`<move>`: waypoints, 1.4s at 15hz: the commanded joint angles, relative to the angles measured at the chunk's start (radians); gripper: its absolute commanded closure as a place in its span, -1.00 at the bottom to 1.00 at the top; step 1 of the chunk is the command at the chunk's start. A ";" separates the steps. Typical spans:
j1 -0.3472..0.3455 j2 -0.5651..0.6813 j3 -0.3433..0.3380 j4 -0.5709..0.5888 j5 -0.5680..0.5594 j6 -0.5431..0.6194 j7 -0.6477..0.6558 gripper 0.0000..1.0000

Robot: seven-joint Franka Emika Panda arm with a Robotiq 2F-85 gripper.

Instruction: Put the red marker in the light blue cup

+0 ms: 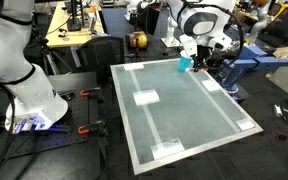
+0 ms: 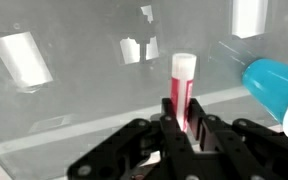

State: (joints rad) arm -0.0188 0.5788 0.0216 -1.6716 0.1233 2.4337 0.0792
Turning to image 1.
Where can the orange black bar clamp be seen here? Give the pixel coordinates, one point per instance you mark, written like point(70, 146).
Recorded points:
point(90, 128)
point(90, 92)

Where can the wooden desk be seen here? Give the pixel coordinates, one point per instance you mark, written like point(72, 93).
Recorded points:
point(60, 33)

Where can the black tripod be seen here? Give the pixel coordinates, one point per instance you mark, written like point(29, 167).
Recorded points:
point(49, 56)

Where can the black mesh chair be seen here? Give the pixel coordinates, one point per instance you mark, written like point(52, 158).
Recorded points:
point(100, 56)

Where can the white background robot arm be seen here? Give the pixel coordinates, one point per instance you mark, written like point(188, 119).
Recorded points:
point(259, 23)

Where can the blue robot stand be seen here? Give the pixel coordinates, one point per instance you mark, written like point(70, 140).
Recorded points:
point(257, 61)

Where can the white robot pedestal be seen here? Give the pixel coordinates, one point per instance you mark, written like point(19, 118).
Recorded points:
point(170, 33)

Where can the light blue plastic cup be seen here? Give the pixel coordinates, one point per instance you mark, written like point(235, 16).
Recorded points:
point(184, 65)

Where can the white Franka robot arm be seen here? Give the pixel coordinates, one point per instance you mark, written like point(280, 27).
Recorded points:
point(34, 96)

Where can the white tape patch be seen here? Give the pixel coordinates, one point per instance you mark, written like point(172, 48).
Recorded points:
point(167, 149)
point(134, 66)
point(210, 85)
point(146, 97)
point(245, 124)

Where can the black monitor stand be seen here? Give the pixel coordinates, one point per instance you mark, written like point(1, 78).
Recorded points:
point(74, 20)

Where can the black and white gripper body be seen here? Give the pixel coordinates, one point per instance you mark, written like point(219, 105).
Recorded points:
point(188, 45)

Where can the white power adapter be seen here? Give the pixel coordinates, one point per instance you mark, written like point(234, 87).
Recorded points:
point(278, 110)

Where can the black perforated mounting table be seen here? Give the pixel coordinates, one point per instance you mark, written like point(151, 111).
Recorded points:
point(50, 146)

